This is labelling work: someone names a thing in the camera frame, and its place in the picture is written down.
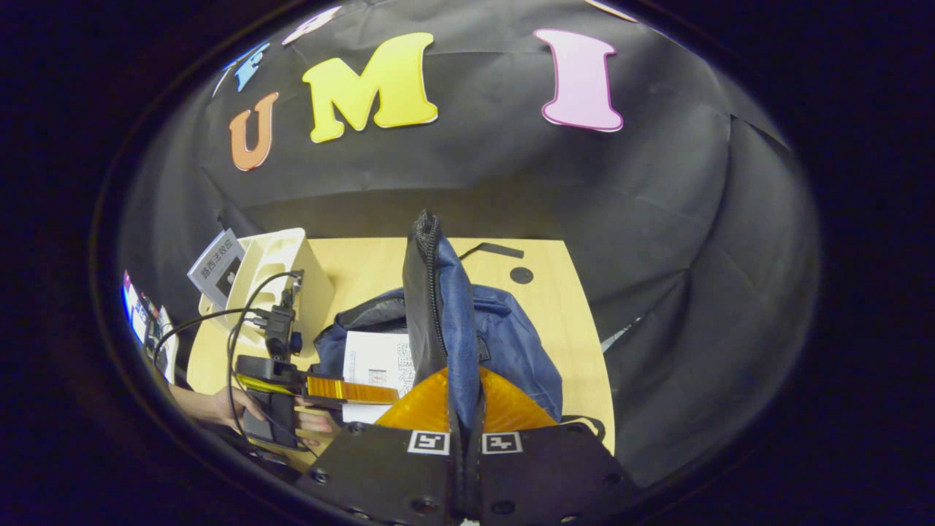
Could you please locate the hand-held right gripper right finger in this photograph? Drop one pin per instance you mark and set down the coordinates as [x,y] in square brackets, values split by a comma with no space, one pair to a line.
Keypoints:
[548,475]

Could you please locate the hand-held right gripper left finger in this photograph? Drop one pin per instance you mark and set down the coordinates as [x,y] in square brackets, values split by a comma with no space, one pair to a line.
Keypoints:
[380,475]

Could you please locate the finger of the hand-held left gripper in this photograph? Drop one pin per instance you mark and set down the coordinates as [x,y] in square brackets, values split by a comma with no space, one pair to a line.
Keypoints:
[350,391]

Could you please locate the white cover book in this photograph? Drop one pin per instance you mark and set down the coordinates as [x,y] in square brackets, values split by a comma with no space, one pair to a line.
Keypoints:
[376,358]

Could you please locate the white bookshelf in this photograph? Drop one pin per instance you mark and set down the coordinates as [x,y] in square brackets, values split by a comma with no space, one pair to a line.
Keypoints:
[318,299]

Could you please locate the lavender cover book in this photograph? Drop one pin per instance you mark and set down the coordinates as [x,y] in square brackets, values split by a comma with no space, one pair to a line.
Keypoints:
[219,267]

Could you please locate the blue schoolbag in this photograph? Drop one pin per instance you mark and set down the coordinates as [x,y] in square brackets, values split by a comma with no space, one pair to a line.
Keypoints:
[504,343]

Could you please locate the white power strip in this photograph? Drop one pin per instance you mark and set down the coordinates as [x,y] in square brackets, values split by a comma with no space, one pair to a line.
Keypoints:
[168,351]

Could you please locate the colourful printed panel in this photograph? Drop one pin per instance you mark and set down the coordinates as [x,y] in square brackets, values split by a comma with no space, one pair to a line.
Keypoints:
[135,314]

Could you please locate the black round table grommet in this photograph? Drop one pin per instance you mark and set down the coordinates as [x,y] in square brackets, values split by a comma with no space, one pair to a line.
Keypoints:
[521,275]

